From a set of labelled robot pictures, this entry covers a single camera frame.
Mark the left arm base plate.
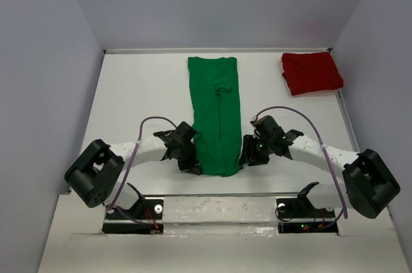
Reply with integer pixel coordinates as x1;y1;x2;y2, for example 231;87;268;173
102;184;164;235

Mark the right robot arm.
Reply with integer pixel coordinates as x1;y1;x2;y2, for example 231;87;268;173
240;115;400;219

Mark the folded red t-shirt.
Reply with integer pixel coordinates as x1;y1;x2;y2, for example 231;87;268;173
281;52;344;96

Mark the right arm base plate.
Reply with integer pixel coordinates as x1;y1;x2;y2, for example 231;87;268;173
274;182;339;234

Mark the aluminium rail right edge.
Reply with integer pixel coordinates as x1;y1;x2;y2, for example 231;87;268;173
335;89;361;152

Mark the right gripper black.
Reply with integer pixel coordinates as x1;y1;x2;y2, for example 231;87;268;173
238;134;273;167

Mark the green t-shirt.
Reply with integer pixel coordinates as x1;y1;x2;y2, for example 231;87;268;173
187;57;243;177

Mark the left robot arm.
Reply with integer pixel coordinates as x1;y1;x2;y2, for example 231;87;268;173
64;122;202;221

